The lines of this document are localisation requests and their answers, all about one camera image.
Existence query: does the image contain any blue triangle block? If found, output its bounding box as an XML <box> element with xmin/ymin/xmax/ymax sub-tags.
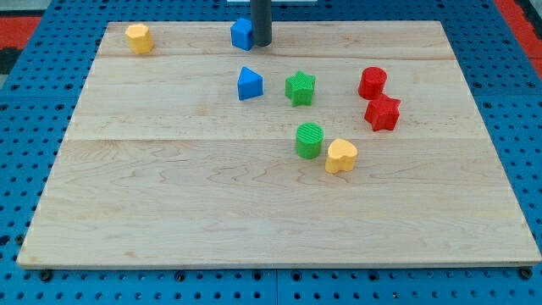
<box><xmin>237</xmin><ymin>67</ymin><xmax>263</xmax><ymax>101</ymax></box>

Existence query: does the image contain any yellow heart block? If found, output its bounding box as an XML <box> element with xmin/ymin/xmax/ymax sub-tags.
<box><xmin>324</xmin><ymin>138</ymin><xmax>358</xmax><ymax>174</ymax></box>

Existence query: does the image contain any red cylinder block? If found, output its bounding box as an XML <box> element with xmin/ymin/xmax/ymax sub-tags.
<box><xmin>358</xmin><ymin>66</ymin><xmax>387</xmax><ymax>100</ymax></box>

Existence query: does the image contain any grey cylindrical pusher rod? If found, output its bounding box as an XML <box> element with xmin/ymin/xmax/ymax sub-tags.
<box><xmin>250</xmin><ymin>0</ymin><xmax>272</xmax><ymax>47</ymax></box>

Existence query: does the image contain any wooden board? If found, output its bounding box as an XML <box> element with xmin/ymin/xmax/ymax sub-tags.
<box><xmin>17</xmin><ymin>21</ymin><xmax>541</xmax><ymax>269</ymax></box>

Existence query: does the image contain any red star block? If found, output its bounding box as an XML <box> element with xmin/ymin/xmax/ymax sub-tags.
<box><xmin>364</xmin><ymin>93</ymin><xmax>401</xmax><ymax>131</ymax></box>

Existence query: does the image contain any blue cube block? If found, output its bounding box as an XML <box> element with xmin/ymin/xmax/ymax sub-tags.
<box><xmin>230</xmin><ymin>18</ymin><xmax>254</xmax><ymax>51</ymax></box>

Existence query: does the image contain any yellow hexagon block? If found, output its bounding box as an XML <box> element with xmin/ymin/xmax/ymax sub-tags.
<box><xmin>124</xmin><ymin>24</ymin><xmax>154</xmax><ymax>54</ymax></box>

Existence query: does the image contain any green cylinder block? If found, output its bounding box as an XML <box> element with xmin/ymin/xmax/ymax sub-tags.
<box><xmin>296</xmin><ymin>122</ymin><xmax>324</xmax><ymax>159</ymax></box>

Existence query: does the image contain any green star block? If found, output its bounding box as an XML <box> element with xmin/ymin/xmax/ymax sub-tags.
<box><xmin>285</xmin><ymin>70</ymin><xmax>316</xmax><ymax>107</ymax></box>

